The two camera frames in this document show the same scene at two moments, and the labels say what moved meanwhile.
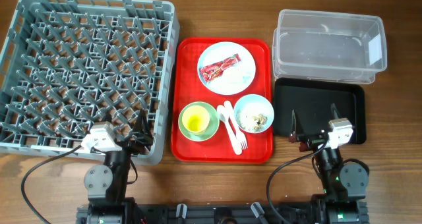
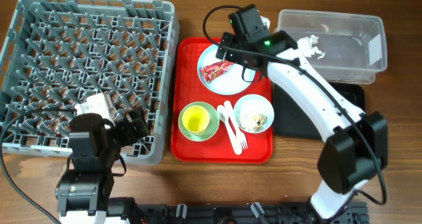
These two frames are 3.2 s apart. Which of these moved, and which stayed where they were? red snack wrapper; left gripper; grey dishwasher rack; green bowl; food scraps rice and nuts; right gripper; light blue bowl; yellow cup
Moved: left gripper; right gripper
Stayed: yellow cup; green bowl; light blue bowl; food scraps rice and nuts; red snack wrapper; grey dishwasher rack
